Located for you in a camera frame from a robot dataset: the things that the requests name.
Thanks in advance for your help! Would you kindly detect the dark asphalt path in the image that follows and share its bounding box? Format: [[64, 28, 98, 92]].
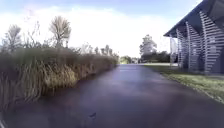
[[0, 63, 224, 128]]

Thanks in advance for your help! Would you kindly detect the tall tree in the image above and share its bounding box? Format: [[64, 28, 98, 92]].
[[139, 34, 158, 64]]

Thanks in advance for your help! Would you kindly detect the row of dark trees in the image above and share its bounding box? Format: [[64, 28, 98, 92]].
[[139, 50, 172, 64]]

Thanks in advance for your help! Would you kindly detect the cabbage tree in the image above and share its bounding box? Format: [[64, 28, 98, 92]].
[[3, 24, 23, 51], [49, 15, 72, 49]]

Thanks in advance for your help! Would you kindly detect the tall reed grass bank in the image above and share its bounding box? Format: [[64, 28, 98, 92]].
[[0, 46, 120, 111]]

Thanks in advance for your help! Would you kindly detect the building with slatted white frames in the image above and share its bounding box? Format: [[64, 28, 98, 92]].
[[163, 0, 224, 76]]

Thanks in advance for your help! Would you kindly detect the grass verge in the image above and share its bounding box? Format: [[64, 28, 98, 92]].
[[143, 64, 224, 104]]

